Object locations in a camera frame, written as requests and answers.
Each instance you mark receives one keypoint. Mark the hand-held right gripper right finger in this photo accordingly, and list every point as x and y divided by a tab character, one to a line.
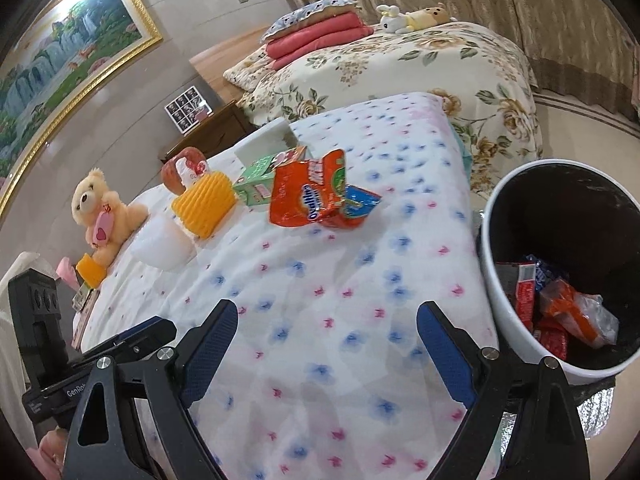
447	355

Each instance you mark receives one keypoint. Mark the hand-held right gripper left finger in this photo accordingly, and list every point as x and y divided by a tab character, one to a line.
210	340

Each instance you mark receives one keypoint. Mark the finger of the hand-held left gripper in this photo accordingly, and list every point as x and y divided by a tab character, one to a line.
147	329

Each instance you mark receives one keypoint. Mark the white foam sheet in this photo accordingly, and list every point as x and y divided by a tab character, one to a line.
160	245

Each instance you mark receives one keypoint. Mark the red and white carton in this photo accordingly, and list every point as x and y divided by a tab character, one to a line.
522	295

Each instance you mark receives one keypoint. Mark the blue plastic wrapper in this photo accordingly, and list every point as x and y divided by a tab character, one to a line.
547	272

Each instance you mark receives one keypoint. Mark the orange foam fruit net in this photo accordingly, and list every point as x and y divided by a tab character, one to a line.
205	205
90	267

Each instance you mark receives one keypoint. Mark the pink and orange wrapper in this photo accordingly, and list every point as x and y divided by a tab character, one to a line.
575	310

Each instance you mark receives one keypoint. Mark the green carton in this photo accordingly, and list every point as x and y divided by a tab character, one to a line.
255	185

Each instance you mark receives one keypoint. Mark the white plastic bag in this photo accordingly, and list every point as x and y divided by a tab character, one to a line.
196	170

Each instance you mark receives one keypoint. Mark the orange red snack packet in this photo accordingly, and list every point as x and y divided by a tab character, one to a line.
305	195

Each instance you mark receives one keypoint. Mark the small blue snack wrapper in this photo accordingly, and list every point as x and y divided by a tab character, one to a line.
357	205

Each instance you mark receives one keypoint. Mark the white trash bin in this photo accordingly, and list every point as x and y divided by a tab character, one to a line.
550	210

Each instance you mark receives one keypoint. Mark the white foam block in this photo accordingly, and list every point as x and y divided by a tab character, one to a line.
260	140

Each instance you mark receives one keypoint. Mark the person's left hand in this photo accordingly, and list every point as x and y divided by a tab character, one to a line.
52	452

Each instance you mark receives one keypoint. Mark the green snack packet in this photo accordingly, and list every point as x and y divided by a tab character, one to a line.
82	299

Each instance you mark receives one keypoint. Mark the flower print bedsheet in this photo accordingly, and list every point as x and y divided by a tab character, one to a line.
325	285

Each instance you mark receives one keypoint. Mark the beige teddy bear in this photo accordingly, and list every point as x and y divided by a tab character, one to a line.
92	200

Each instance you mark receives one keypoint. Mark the silver foil sheet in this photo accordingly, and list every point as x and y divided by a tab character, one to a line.
595	410

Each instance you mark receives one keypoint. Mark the red apple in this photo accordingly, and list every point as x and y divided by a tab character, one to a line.
169	172

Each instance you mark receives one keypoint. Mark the dark wooden nightstand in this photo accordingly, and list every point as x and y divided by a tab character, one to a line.
220	130

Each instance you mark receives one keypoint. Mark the small pink box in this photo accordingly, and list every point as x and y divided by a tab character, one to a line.
202	115

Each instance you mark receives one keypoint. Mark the gold framed landscape painting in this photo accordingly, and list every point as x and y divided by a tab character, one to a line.
60	60

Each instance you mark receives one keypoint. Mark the cream patterned pillow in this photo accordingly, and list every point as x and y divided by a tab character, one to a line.
245	70

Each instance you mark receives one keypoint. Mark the wooden headboard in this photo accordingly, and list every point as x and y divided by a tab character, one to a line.
220	60

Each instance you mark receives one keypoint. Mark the floral bedspread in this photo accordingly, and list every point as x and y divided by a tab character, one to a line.
425	70

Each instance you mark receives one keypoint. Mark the folded red blanket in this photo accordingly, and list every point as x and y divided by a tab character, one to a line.
320	35

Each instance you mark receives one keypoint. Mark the frilled blue dotted pillow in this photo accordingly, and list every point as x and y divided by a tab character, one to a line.
305	15

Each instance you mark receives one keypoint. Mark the yellow plush toy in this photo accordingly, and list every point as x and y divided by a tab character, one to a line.
430	16

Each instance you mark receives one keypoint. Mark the white bunny plush toy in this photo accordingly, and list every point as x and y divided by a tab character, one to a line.
392	20

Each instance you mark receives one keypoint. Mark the beige patterned curtain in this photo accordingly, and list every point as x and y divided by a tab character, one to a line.
500	0

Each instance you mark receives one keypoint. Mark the photo collage frame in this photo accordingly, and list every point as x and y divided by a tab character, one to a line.
185	105

